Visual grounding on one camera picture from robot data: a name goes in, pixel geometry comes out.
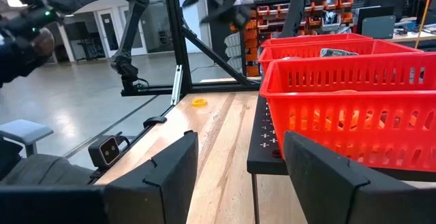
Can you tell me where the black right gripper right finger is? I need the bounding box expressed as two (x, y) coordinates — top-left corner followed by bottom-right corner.
(283, 130), (436, 224)

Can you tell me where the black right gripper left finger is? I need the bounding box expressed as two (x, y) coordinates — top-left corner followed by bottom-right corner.
(104, 130), (200, 224)

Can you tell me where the shelf rack with orange bins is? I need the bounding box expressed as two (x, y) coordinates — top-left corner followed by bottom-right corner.
(207, 0), (357, 78)

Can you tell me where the black table edge clip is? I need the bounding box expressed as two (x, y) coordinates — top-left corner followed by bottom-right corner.
(142, 115), (168, 129)

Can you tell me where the black perforated metal riser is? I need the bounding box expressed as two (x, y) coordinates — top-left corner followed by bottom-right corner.
(247, 94), (436, 224)

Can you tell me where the red plastic slotted basket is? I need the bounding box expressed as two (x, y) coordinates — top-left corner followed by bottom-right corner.
(260, 32), (373, 50)
(258, 39), (425, 75)
(259, 52), (436, 174)

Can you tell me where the white door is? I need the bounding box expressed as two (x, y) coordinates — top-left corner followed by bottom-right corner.
(96, 7), (121, 58)

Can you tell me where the grey monitor back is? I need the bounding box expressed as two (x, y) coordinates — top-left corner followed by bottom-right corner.
(354, 5), (396, 40)

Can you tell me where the grey chair armrest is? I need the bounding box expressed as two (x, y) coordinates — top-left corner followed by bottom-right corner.
(0, 118), (55, 157)

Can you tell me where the person's hand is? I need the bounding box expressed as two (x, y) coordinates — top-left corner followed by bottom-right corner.
(32, 28), (56, 59)

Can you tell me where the small black table camera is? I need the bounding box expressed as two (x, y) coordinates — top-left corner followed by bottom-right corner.
(87, 134), (132, 170)

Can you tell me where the silver corner bracket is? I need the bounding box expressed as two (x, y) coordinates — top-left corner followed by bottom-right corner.
(171, 64), (184, 106)

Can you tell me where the yellow cable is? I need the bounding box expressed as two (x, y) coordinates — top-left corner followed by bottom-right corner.
(416, 0), (436, 50)

